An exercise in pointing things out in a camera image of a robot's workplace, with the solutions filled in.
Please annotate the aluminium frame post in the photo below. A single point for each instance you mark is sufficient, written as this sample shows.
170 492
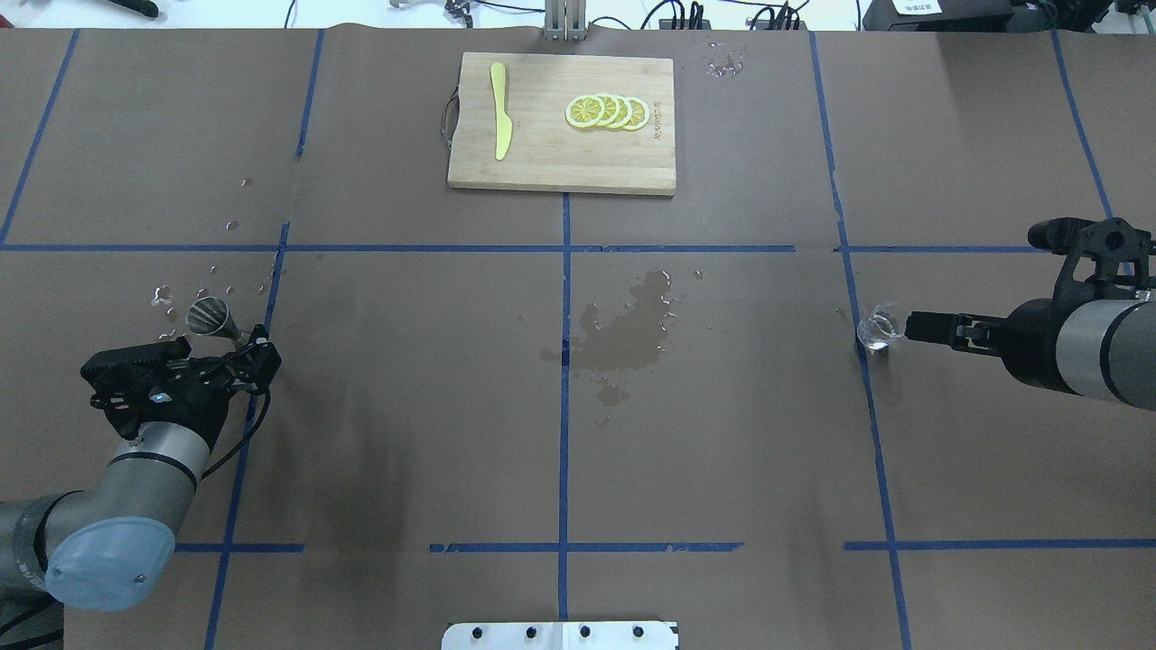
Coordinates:
565 20

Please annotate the yellow plastic knife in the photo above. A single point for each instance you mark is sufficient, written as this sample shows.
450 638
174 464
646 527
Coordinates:
498 75

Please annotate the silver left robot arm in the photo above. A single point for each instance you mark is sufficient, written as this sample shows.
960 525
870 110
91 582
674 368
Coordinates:
106 548

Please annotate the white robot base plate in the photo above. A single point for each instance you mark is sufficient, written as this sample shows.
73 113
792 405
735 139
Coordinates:
610 634

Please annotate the bamboo cutting board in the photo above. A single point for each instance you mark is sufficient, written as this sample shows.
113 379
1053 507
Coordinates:
546 153

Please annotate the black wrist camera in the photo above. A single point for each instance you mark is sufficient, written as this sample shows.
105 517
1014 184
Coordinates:
1107 259
128 383

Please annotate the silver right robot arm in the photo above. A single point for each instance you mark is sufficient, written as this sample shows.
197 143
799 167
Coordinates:
1104 350

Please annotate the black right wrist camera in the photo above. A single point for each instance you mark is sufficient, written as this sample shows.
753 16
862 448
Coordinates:
1107 259

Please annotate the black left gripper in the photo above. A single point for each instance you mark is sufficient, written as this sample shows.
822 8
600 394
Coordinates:
206 403

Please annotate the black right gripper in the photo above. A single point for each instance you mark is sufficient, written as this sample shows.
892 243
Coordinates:
1030 335

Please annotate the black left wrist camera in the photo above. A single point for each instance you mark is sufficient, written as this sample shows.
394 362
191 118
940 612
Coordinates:
128 383

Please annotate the clear glass measuring cup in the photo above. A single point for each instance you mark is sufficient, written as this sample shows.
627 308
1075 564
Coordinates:
884 327

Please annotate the steel jigger cup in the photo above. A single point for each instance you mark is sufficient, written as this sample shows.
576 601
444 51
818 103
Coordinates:
210 317

